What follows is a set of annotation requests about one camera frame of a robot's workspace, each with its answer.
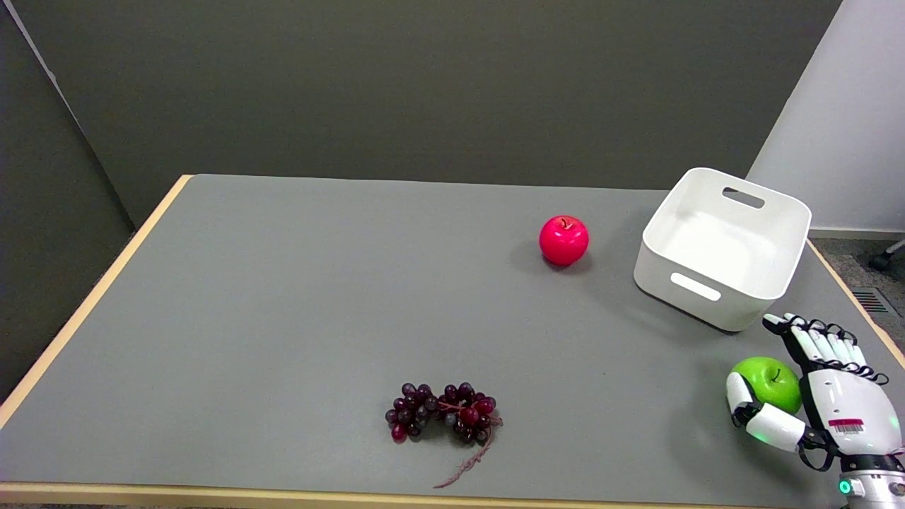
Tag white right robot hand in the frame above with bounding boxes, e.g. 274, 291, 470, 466
726, 313, 905, 473

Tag green apple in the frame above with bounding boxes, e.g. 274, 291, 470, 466
731, 356, 802, 416

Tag red apple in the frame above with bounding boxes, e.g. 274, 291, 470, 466
539, 216, 590, 267

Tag floor vent grille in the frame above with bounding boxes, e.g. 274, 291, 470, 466
852, 289, 893, 315

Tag chair caster wheel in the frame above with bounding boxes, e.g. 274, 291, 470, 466
869, 239, 905, 273

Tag white plastic bin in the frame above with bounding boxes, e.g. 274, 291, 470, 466
633, 168, 812, 332

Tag purple grape bunch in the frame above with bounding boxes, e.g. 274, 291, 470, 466
385, 382, 504, 489

